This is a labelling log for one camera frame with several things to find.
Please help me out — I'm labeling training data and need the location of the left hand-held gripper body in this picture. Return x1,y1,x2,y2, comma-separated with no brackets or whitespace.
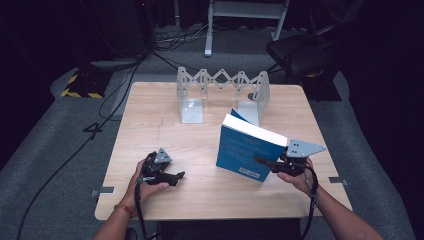
139,147,174,185

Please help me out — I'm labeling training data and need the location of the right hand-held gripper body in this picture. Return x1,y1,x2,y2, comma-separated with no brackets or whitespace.
274,138,327,178

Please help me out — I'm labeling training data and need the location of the blue paperback book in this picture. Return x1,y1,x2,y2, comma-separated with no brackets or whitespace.
215,107,289,184

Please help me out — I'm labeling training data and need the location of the white expandable metal book rack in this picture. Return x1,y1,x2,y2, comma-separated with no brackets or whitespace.
176,66,272,128

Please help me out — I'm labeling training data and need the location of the person's right hand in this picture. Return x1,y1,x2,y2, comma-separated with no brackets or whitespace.
276,157,322,198

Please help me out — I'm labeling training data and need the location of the person's left hand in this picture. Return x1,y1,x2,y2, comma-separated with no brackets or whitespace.
120,158,170,209

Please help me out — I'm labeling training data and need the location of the grey tape strip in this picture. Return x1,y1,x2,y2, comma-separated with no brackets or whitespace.
327,176,350,187
90,186,116,198

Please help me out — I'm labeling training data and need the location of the black yellow striped stand base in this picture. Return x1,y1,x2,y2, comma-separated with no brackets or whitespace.
60,68,113,100

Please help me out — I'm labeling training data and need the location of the black chair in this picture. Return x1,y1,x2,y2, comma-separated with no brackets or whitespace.
265,22,343,85

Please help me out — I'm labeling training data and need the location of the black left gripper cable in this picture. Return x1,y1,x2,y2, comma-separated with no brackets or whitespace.
133,151,158,240

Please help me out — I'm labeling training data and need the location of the red and gold bracelet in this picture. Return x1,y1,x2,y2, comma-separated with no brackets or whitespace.
113,203,138,219

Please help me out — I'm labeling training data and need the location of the long black floor cable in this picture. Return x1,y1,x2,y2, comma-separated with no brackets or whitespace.
15,61,143,240

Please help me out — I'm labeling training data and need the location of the bundle of floor cables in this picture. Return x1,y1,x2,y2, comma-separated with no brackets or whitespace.
153,22,216,52

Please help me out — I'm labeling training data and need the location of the white metal stand frame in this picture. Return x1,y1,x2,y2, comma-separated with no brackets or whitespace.
203,0,291,59

